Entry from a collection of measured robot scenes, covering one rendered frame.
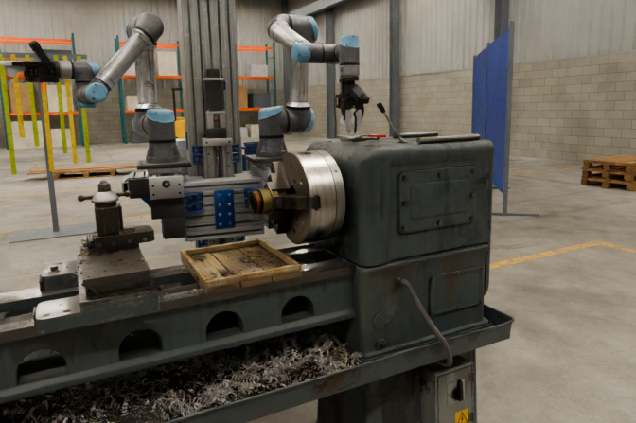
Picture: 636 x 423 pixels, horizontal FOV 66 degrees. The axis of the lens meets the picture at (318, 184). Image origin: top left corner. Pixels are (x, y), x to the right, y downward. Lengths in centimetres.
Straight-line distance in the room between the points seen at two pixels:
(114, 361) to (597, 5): 1252
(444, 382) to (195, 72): 170
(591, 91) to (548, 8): 241
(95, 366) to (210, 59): 149
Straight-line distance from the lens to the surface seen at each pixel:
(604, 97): 1272
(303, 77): 233
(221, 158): 239
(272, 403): 153
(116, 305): 137
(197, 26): 245
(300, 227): 163
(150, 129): 224
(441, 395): 195
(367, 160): 155
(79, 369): 151
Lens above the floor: 138
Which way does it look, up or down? 9 degrees down
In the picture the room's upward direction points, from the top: 1 degrees counter-clockwise
